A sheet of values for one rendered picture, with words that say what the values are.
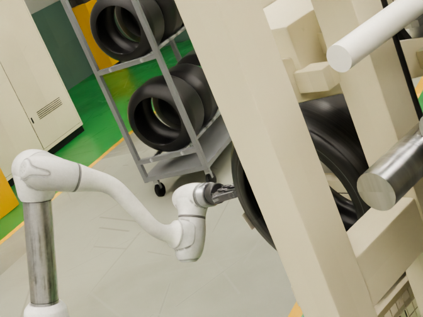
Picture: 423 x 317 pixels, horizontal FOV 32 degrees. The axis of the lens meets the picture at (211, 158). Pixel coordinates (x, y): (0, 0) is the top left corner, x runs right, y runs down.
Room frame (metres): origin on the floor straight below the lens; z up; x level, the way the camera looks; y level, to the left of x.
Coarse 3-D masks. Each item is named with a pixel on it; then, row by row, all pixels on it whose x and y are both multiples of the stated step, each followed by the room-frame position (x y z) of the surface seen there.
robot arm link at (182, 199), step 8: (192, 184) 2.58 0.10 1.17; (176, 192) 2.62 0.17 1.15; (184, 192) 2.57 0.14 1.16; (192, 192) 2.54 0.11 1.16; (176, 200) 2.60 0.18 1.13; (184, 200) 2.55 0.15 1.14; (192, 200) 2.54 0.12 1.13; (176, 208) 2.62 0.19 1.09; (184, 208) 2.54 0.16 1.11; (192, 208) 2.53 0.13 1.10; (200, 208) 2.54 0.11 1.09; (192, 216) 2.53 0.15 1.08; (200, 216) 2.53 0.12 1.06
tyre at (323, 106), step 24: (336, 96) 1.99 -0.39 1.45; (312, 120) 1.92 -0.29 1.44; (336, 120) 1.90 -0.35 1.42; (336, 144) 1.86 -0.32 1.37; (360, 144) 1.85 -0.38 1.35; (240, 168) 2.15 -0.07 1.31; (336, 168) 1.86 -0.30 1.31; (360, 168) 1.82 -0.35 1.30; (240, 192) 2.19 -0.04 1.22; (336, 192) 2.31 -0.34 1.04; (360, 216) 1.84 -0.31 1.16
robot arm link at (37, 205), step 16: (16, 160) 2.54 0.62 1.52; (16, 176) 2.51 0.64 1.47; (32, 192) 2.48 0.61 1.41; (48, 192) 2.50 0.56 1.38; (32, 208) 2.49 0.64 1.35; (48, 208) 2.51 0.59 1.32; (32, 224) 2.48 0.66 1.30; (48, 224) 2.49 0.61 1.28; (32, 240) 2.47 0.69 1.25; (48, 240) 2.48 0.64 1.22; (32, 256) 2.46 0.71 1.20; (48, 256) 2.47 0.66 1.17; (32, 272) 2.46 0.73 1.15; (48, 272) 2.45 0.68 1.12; (32, 288) 2.45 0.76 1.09; (48, 288) 2.44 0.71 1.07; (32, 304) 2.45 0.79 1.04; (48, 304) 2.43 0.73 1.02; (64, 304) 2.47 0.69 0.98
